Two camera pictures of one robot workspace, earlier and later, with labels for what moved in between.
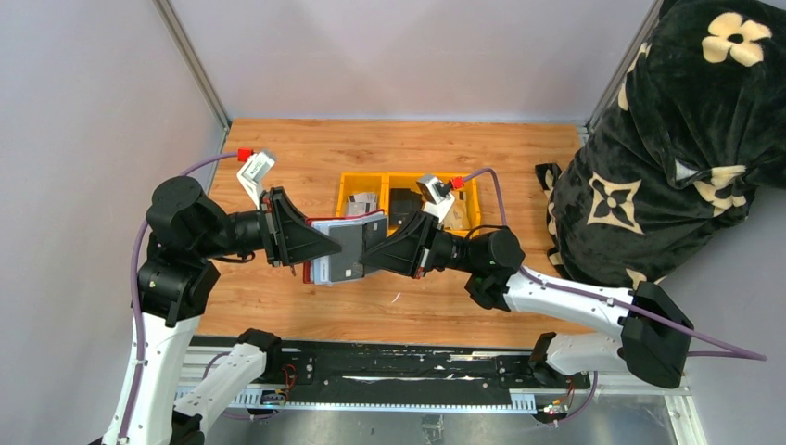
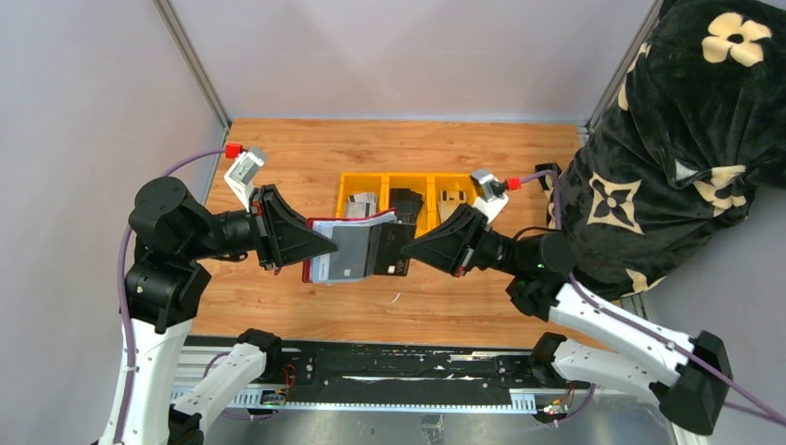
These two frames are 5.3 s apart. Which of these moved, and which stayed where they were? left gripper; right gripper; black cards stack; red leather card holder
Moved: right gripper
Stayed: red leather card holder; left gripper; black cards stack
